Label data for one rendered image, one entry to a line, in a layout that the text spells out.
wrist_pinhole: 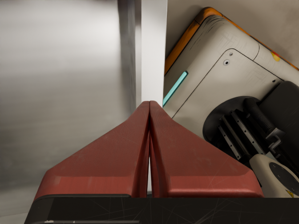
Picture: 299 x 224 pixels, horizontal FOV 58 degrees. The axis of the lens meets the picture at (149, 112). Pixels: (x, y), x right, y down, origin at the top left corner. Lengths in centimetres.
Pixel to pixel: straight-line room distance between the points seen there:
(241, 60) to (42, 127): 87
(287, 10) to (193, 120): 66
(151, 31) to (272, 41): 125
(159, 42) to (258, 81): 93
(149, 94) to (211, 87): 81
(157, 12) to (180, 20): 98
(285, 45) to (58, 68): 135
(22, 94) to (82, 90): 5
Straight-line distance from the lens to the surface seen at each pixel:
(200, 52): 99
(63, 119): 24
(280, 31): 144
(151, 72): 23
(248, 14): 131
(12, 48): 22
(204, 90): 104
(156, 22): 21
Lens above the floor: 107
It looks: 51 degrees down
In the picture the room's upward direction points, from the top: 162 degrees clockwise
